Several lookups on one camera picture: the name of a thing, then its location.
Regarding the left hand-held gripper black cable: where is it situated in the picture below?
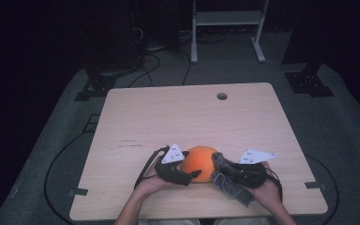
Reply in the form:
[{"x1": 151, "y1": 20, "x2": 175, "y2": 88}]
[{"x1": 133, "y1": 145, "x2": 171, "y2": 190}]

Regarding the black floor cable loop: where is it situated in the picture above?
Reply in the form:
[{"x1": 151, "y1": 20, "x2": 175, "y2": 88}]
[
  {"x1": 304, "y1": 153, "x2": 340, "y2": 225},
  {"x1": 43, "y1": 130, "x2": 90, "y2": 225}
]

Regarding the right hand-held gripper black cable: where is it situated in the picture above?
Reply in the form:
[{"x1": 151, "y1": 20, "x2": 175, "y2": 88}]
[{"x1": 263, "y1": 167, "x2": 284, "y2": 203}]

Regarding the hand-held gripper black cable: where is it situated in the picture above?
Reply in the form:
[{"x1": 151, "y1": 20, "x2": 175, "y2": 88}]
[
  {"x1": 133, "y1": 145, "x2": 171, "y2": 190},
  {"x1": 263, "y1": 167, "x2": 284, "y2": 203}
]

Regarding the orange plush toy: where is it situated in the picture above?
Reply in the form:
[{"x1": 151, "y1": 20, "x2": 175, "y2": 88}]
[{"x1": 179, "y1": 145, "x2": 219, "y2": 184}]

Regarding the grey tape strip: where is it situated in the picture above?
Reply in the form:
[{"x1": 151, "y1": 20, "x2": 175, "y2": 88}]
[
  {"x1": 304, "y1": 181, "x2": 328, "y2": 192},
  {"x1": 67, "y1": 187, "x2": 89, "y2": 198}
]

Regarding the person's left hand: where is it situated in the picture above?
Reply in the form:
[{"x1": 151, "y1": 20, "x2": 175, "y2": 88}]
[{"x1": 135, "y1": 157, "x2": 176, "y2": 199}]

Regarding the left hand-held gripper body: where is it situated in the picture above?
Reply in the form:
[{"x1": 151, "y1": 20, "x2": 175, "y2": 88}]
[{"x1": 154, "y1": 142, "x2": 192, "y2": 188}]

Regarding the grey fuzzy cloth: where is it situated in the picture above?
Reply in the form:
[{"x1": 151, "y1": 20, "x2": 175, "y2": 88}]
[{"x1": 210, "y1": 152, "x2": 256, "y2": 208}]

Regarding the white metal stand frame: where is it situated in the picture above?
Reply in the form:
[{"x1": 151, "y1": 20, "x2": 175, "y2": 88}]
[{"x1": 190, "y1": 0, "x2": 271, "y2": 65}]

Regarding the black stand base with struts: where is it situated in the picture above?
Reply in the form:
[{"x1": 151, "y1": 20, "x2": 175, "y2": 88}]
[{"x1": 73, "y1": 69, "x2": 117, "y2": 102}]

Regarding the person's right hand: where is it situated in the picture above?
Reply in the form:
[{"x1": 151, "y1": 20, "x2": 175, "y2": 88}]
[{"x1": 247, "y1": 161, "x2": 283, "y2": 208}]

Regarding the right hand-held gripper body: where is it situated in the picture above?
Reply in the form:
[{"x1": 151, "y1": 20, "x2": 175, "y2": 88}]
[{"x1": 230, "y1": 148, "x2": 277, "y2": 189}]

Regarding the black stand base plate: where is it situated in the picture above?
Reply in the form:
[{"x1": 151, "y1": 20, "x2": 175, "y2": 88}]
[{"x1": 284, "y1": 62, "x2": 336, "y2": 98}]

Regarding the black cable on carpet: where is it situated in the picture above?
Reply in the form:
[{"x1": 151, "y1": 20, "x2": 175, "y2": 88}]
[
  {"x1": 127, "y1": 52, "x2": 162, "y2": 89},
  {"x1": 181, "y1": 48, "x2": 192, "y2": 86}
]

